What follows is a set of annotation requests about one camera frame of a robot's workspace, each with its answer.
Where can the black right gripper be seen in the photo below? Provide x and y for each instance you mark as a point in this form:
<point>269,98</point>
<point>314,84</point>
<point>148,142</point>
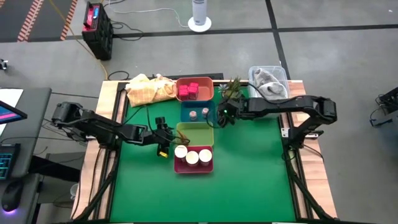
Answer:
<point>234,109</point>

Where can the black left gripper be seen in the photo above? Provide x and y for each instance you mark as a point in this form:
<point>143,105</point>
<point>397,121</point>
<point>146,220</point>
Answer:
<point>163,138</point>

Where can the large glass spice jar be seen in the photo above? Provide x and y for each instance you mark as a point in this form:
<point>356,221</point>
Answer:
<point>192,157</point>
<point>181,151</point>
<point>205,155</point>

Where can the small glass spice jar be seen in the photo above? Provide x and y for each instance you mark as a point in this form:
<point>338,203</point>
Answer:
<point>193,115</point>
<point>205,111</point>

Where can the smoked paprika tin pink lid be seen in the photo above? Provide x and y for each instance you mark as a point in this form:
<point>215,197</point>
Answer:
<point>193,89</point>
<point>183,91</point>

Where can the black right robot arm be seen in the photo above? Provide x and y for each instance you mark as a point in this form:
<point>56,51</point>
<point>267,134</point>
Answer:
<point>280,105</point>

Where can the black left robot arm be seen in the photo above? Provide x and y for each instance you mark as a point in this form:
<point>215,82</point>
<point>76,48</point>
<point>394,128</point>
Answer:
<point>102,126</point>

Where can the yellow tag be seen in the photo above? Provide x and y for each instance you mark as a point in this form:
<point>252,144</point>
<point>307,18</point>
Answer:
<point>163,154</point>

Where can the yellow-green plastic bin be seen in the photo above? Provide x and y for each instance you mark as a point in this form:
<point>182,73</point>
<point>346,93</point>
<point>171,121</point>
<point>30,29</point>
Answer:
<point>200,133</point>

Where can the teal plastic bin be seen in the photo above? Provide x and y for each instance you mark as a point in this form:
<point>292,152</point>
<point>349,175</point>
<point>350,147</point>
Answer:
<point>186,105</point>

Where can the potted succulent plant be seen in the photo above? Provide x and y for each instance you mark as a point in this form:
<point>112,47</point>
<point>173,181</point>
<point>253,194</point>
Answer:
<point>231,88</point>

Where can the magenta plastic bin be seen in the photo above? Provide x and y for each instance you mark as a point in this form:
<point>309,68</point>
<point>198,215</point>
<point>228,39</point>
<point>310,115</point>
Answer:
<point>192,169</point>

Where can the orange plastic bin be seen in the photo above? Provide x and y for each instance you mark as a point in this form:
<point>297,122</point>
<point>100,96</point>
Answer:
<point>206,90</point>

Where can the yellow checked cloth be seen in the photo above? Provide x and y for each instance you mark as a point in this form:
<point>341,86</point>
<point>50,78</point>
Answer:
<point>149,90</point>

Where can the green table mat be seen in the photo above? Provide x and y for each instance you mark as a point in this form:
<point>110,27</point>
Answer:
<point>248,171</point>

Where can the grey cloth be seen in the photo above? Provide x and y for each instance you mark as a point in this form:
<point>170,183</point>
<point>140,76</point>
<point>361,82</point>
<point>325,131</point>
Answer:
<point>269,85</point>

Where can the clear plastic container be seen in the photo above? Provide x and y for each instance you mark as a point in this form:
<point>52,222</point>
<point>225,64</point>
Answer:
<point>283,74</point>

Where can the white tower fan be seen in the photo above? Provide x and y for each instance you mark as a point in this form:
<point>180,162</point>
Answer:
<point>199,15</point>

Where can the black toolbox red lid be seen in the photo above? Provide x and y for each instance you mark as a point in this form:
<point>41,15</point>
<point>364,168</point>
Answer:
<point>98,31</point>

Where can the grey desk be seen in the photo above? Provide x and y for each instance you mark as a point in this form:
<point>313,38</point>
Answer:
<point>34,124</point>

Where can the black equipment stand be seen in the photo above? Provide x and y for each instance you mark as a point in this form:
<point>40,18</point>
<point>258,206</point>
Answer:
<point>385,109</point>

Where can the computer monitor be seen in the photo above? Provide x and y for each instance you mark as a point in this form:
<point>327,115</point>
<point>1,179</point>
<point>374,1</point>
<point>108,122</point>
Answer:
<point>11,113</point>

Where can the backlit keyboard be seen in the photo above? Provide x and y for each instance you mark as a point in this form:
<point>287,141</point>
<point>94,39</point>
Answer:
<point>7,161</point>

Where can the white paper sheet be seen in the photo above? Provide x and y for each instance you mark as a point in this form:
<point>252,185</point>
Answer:
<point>9,96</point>

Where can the black hazard-striped floor mat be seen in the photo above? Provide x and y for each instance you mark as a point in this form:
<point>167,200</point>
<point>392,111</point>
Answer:
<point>46,18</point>

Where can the small grey caster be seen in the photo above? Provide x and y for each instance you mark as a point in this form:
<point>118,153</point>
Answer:
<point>3,63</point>

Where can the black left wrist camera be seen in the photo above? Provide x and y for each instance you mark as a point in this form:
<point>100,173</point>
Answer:
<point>160,122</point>

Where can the black aluminium table frame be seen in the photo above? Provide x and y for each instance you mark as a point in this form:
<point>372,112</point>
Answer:
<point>292,174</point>

